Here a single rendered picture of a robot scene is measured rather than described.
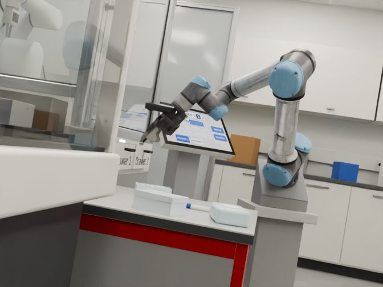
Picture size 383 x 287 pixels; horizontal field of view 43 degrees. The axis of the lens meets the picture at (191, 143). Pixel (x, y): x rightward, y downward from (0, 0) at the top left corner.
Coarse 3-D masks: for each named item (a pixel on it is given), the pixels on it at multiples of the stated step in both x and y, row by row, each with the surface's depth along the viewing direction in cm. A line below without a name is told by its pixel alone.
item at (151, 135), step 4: (156, 128) 200; (144, 132) 200; (152, 132) 200; (156, 132) 200; (144, 136) 200; (148, 136) 200; (152, 136) 200; (156, 136) 200; (140, 140) 201; (152, 140) 200; (156, 140) 200
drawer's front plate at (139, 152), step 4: (136, 148) 221; (140, 148) 228; (144, 148) 236; (148, 148) 243; (136, 152) 223; (140, 152) 229; (136, 156) 224; (140, 156) 231; (144, 156) 238; (148, 156) 246; (136, 160) 225; (148, 160) 247; (132, 164) 221; (140, 164) 233; (144, 164) 241; (148, 164) 249; (132, 168) 221; (136, 168) 227; (140, 168) 234; (144, 168) 242
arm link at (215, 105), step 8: (208, 96) 197; (216, 96) 200; (224, 96) 201; (200, 104) 199; (208, 104) 197; (216, 104) 197; (224, 104) 200; (208, 112) 199; (216, 112) 197; (224, 112) 197; (216, 120) 199
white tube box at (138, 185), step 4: (136, 184) 171; (140, 184) 173; (144, 184) 176; (148, 184) 178; (152, 184) 178; (136, 188) 169; (140, 188) 169; (144, 188) 169; (148, 188) 170; (152, 188) 170; (156, 188) 170; (160, 188) 170; (164, 188) 171; (168, 188) 176; (168, 192) 171
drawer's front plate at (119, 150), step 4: (116, 144) 192; (120, 144) 197; (124, 144) 202; (128, 144) 208; (116, 148) 193; (120, 148) 198; (124, 148) 203; (132, 148) 215; (116, 152) 193; (120, 152) 199; (124, 152) 204; (128, 152) 210; (132, 152) 216; (120, 156) 199; (124, 156) 205; (128, 156) 211; (132, 156) 217; (120, 160) 200; (124, 160) 206; (128, 160) 212; (132, 160) 218; (128, 164) 213; (120, 168) 202; (124, 168) 208; (128, 168) 214
